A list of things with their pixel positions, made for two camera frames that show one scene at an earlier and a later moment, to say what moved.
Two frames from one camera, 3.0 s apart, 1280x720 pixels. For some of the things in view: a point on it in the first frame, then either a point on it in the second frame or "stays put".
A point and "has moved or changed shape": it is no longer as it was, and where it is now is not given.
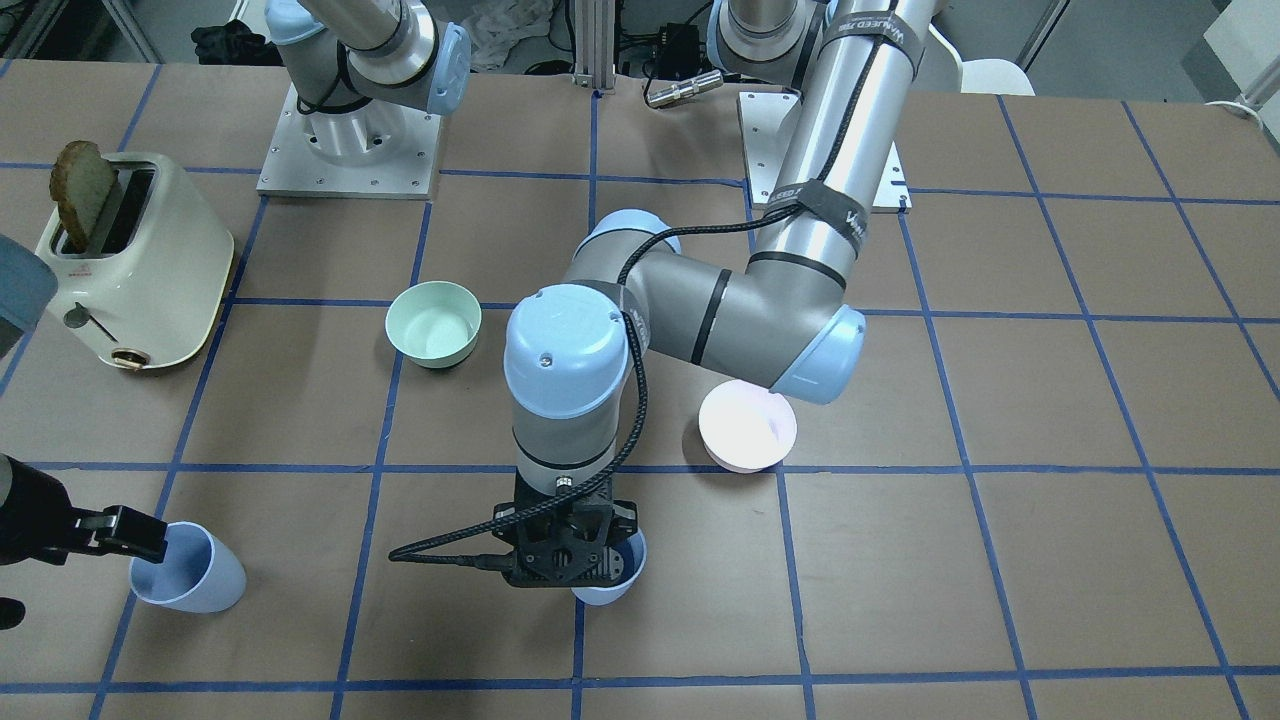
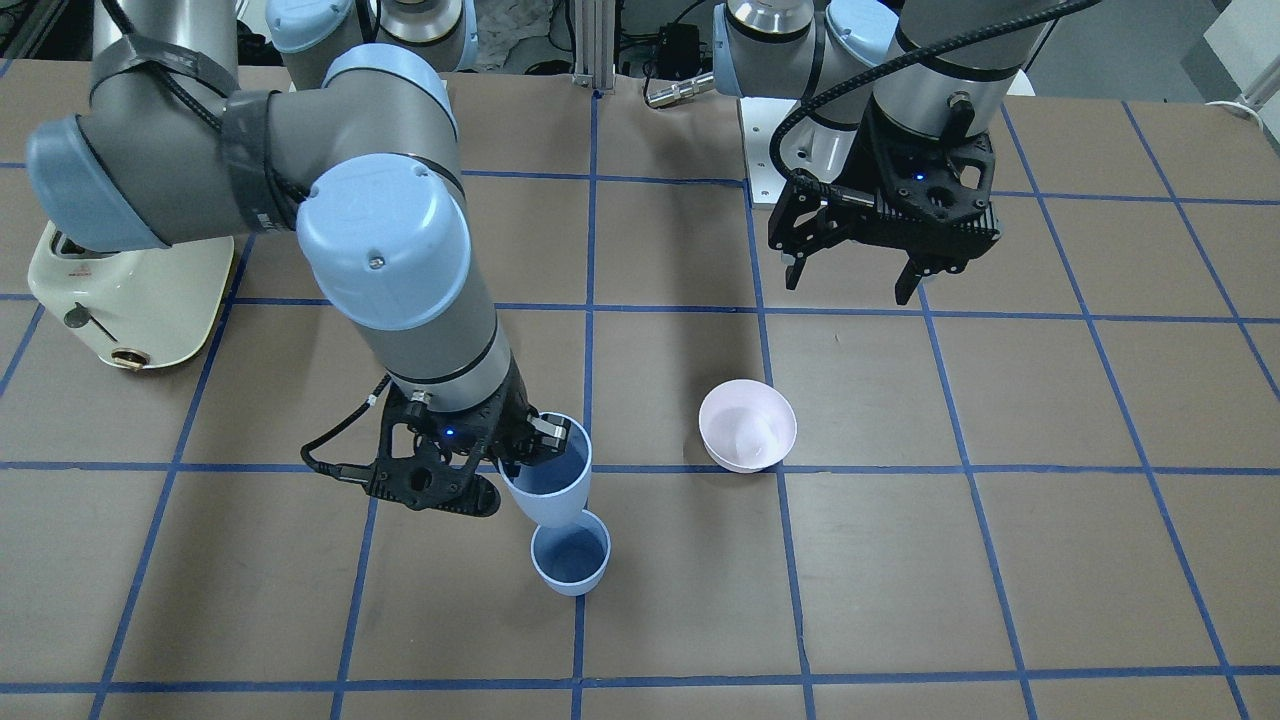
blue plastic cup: (634, 554) has moved or changed shape
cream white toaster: (152, 287) stays put
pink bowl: (746, 428) stays put
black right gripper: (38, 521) -> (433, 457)
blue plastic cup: (200, 573) has moved or changed shape
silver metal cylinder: (705, 82) stays put
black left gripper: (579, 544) -> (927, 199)
